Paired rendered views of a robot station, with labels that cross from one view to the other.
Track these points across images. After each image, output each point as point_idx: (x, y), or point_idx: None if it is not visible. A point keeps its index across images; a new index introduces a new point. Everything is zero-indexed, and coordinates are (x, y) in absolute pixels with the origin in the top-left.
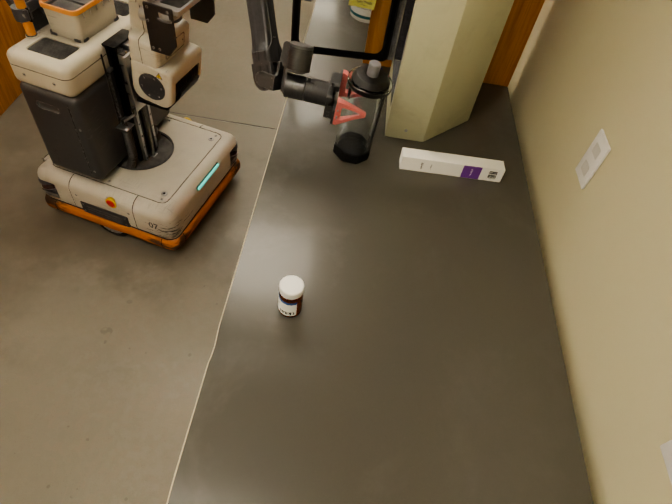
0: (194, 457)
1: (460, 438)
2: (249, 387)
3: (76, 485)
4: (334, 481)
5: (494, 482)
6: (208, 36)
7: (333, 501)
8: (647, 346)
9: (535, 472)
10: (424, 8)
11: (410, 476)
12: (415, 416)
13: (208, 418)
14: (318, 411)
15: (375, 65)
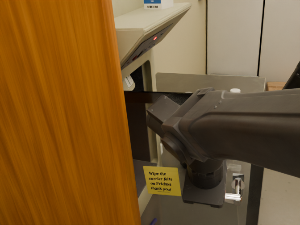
0: (260, 84)
1: (180, 85)
2: (247, 92)
3: None
4: (219, 81)
5: (175, 81)
6: None
7: (220, 79)
8: None
9: (162, 81)
10: (148, 76)
11: (197, 81)
12: (192, 88)
13: (258, 88)
14: (223, 89)
15: (188, 91)
